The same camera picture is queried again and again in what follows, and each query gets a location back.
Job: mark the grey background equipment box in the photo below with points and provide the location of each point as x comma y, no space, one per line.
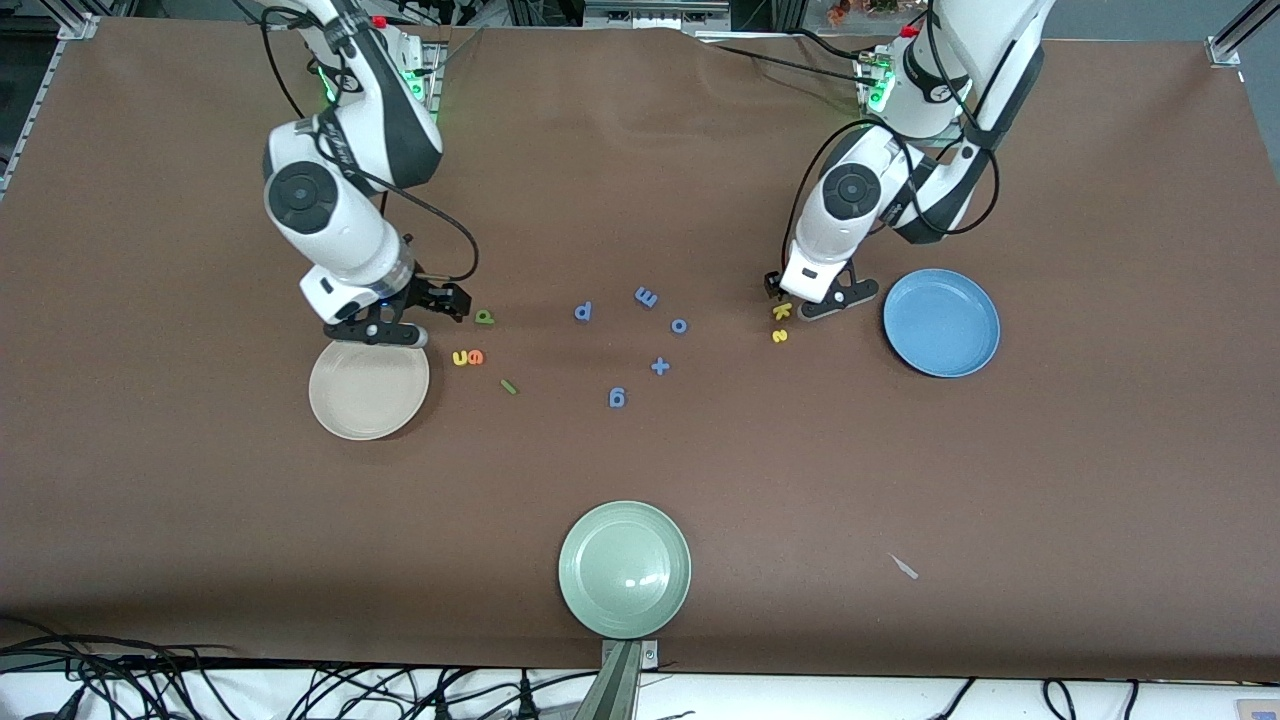
655,12

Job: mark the blue round plate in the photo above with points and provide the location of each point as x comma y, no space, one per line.
941,323

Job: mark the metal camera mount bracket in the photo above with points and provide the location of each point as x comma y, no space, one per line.
620,680

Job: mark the aluminium table edge rail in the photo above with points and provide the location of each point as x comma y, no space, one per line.
35,100

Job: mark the green round plate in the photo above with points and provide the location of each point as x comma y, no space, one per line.
625,570

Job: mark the blue letter p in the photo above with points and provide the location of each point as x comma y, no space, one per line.
590,309

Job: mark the blue letter m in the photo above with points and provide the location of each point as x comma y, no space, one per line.
646,297

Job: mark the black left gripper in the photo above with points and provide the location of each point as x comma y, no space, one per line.
773,286

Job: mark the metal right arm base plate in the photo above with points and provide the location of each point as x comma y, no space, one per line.
432,75

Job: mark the blue letter g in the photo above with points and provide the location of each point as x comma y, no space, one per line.
617,399

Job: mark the brown table cover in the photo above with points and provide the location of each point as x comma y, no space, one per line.
640,200

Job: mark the white paper scrap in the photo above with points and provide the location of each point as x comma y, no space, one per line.
903,566

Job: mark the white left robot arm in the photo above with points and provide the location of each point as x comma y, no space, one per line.
850,190

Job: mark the beige round plate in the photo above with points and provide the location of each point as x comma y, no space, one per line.
368,392

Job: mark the aluminium corner bracket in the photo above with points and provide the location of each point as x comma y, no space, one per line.
1225,52
80,27

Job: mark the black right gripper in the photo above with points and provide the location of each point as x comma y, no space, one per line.
424,293

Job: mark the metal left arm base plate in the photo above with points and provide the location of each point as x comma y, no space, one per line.
880,140

